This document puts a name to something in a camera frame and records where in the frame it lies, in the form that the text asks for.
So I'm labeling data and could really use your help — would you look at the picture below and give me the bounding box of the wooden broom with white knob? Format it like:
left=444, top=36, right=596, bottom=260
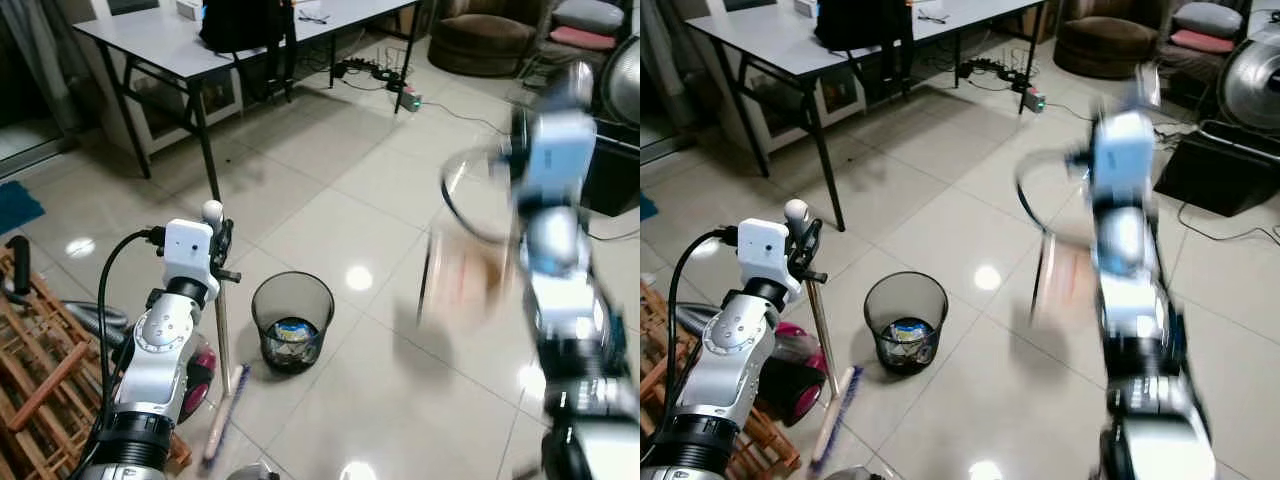
left=784, top=199, right=863, bottom=473
left=200, top=200, right=252, bottom=469

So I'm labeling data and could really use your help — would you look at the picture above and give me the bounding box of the brown dustpan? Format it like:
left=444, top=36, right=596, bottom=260
left=418, top=228, right=513, bottom=326
left=1030, top=232, right=1103, bottom=326

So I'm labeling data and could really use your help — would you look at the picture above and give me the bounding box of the silver floor fan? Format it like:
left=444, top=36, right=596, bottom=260
left=1216, top=35, right=1280, bottom=133
left=599, top=35, right=641, bottom=128

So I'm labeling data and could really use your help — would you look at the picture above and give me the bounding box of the pink cushion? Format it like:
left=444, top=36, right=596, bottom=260
left=548, top=26, right=618, bottom=53
left=1168, top=29, right=1238, bottom=55

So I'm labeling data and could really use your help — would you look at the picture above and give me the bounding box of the brown round ottoman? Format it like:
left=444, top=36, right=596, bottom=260
left=1053, top=0, right=1163, bottom=81
left=428, top=0, right=543, bottom=79

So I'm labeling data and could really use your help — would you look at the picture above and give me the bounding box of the grey cushion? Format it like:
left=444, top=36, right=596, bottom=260
left=553, top=0, right=627, bottom=37
left=1171, top=2, right=1247, bottom=41

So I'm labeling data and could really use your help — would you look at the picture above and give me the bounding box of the black mesh waste bin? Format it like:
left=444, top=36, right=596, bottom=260
left=863, top=271, right=950, bottom=377
left=251, top=271, right=336, bottom=377

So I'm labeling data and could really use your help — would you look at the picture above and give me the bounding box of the black box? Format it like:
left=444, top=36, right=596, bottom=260
left=1153, top=122, right=1280, bottom=219
left=583, top=118, right=641, bottom=218

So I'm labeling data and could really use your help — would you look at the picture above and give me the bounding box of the pink vacuum cleaner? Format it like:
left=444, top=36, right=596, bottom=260
left=68, top=303, right=219, bottom=425
left=672, top=303, right=833, bottom=427

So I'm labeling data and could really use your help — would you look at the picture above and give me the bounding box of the white low cabinet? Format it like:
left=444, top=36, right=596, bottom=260
left=733, top=58, right=863, bottom=153
left=98, top=66, right=244, bottom=158

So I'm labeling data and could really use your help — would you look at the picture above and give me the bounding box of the black power strip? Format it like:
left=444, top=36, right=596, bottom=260
left=958, top=57, right=1023, bottom=85
left=338, top=58, right=403, bottom=87

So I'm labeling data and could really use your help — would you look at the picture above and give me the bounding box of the wooden slatted rack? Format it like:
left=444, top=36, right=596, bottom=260
left=640, top=278, right=803, bottom=480
left=0, top=245, right=193, bottom=480

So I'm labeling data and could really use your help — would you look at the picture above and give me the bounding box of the grey folding table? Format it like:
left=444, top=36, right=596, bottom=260
left=73, top=0, right=433, bottom=203
left=684, top=0, right=1047, bottom=233

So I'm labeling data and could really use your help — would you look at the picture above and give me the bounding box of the black bag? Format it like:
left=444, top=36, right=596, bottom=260
left=198, top=0, right=298, bottom=55
left=814, top=0, right=913, bottom=53

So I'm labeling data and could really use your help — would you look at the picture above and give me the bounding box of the grey curtain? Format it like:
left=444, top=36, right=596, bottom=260
left=0, top=0, right=83, bottom=136

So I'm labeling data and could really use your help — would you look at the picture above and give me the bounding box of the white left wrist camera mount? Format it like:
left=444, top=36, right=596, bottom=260
left=737, top=219, right=804, bottom=303
left=162, top=219, right=219, bottom=302

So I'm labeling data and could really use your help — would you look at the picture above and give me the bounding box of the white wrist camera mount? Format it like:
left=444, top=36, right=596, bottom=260
left=1092, top=108, right=1159, bottom=206
left=737, top=219, right=804, bottom=303
left=162, top=219, right=219, bottom=302
left=518, top=108, right=598, bottom=206

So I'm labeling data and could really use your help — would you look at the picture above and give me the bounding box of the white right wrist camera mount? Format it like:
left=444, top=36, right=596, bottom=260
left=1092, top=108, right=1159, bottom=206
left=518, top=108, right=598, bottom=206

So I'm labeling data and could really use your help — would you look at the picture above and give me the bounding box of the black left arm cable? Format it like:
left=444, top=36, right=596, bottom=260
left=664, top=227, right=741, bottom=406
left=94, top=227, right=167, bottom=406

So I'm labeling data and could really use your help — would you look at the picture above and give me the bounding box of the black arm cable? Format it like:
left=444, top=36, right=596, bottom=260
left=664, top=227, right=741, bottom=406
left=94, top=227, right=167, bottom=406
left=439, top=146, right=525, bottom=247
left=1014, top=146, right=1099, bottom=247

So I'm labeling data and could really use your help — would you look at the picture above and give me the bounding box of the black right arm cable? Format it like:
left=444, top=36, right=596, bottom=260
left=1014, top=146, right=1099, bottom=247
left=439, top=146, right=525, bottom=247

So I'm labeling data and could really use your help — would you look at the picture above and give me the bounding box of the black handle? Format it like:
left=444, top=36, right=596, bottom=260
left=3, top=236, right=33, bottom=298

